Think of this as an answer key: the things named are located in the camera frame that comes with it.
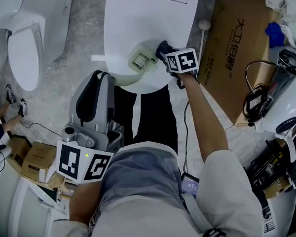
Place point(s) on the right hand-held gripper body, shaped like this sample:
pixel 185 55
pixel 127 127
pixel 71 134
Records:
pixel 185 60

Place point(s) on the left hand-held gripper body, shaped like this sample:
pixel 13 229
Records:
pixel 69 159

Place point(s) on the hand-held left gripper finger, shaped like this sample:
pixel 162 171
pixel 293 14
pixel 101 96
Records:
pixel 84 100
pixel 107 102

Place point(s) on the dark blue knitted cloth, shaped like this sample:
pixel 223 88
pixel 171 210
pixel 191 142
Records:
pixel 164 47

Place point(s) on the pale green scrub brush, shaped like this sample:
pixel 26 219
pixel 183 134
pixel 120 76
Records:
pixel 138 58

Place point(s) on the person's right forearm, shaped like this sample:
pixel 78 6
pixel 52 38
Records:
pixel 204 120

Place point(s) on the person's left forearm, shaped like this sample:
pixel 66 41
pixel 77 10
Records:
pixel 85 201

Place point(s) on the white flat-lid smart toilet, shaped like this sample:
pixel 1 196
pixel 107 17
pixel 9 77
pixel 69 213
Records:
pixel 150 16

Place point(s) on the white one-piece tank toilet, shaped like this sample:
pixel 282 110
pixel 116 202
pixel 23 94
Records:
pixel 24 53

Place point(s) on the small cardboard box red label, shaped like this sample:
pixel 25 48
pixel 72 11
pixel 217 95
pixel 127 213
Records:
pixel 39 157

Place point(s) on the white ball-tipped stick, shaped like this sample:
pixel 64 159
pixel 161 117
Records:
pixel 204 24

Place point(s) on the large brown cardboard box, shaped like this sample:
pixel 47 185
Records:
pixel 222 83

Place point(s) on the person's black trousers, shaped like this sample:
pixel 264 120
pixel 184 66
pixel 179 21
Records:
pixel 158 120

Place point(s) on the white handheld device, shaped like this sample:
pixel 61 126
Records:
pixel 2 152

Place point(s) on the person's grey shirt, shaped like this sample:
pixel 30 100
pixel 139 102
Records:
pixel 138 194

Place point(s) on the blue rag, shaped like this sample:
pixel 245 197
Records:
pixel 275 34

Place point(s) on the small grey bin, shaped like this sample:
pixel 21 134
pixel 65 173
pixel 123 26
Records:
pixel 287 58

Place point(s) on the white dome device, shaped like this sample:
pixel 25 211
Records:
pixel 281 102

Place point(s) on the black metal rack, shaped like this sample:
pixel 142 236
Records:
pixel 273 169

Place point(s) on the person's white jacket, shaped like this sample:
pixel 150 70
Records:
pixel 232 194

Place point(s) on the white armrest frame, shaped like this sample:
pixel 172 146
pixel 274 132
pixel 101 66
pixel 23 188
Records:
pixel 292 144

